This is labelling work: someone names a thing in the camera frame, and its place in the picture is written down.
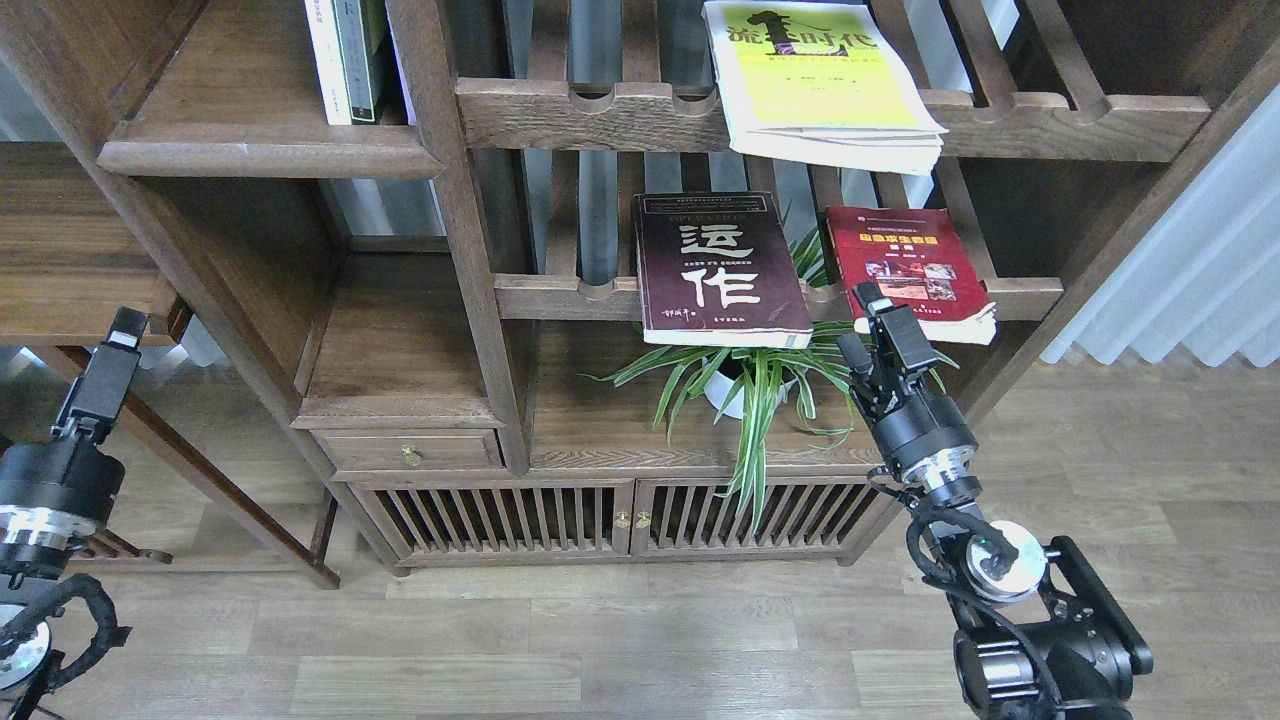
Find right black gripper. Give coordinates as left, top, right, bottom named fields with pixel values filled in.
left=837, top=281, right=978, bottom=483

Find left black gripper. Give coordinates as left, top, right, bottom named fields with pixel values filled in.
left=1, top=307, right=148, bottom=521

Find red cover book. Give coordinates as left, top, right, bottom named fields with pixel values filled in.
left=826, top=206, right=997, bottom=345

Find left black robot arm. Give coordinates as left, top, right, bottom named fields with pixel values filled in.
left=1, top=307, right=148, bottom=719

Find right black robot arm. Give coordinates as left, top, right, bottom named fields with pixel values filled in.
left=838, top=281, right=1155, bottom=719

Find wooden side table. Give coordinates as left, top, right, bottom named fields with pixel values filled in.
left=1, top=142, right=339, bottom=589

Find white plant pot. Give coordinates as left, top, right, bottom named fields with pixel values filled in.
left=703, top=359, right=797, bottom=420

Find dark maroon book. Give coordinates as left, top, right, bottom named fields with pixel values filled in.
left=634, top=191, right=813, bottom=348

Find green spider plant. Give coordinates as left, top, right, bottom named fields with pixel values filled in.
left=584, top=205, right=959, bottom=509

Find yellow green cover book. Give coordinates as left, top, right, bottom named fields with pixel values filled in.
left=703, top=1, right=945, bottom=176

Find brass cabinet door knobs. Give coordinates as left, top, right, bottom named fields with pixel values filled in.
left=613, top=511, right=652, bottom=529

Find brass drawer knob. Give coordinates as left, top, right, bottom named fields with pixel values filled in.
left=401, top=445, right=422, bottom=468

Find dark wooden bookshelf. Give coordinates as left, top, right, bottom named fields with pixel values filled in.
left=3, top=1, right=1277, bottom=573

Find white curtain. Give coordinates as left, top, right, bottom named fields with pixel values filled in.
left=1041, top=91, right=1279, bottom=366

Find white spine book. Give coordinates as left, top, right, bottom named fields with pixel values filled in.
left=303, top=0, right=353, bottom=126

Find dark green spine book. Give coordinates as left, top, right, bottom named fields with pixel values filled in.
left=332, top=1, right=390, bottom=124

